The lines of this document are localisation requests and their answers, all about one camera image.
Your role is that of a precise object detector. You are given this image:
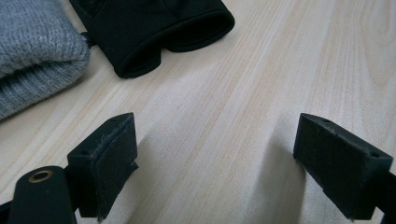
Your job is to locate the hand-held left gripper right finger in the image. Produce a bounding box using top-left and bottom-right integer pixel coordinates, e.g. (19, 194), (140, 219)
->
(292, 112), (394, 221)

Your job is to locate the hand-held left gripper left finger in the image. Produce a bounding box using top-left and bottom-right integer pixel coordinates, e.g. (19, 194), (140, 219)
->
(66, 112), (139, 222)

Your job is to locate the grey sock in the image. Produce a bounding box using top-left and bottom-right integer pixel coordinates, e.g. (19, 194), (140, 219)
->
(0, 0), (92, 121)

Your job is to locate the black sock on table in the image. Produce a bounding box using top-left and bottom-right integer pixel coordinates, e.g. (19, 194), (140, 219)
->
(68, 0), (236, 79)

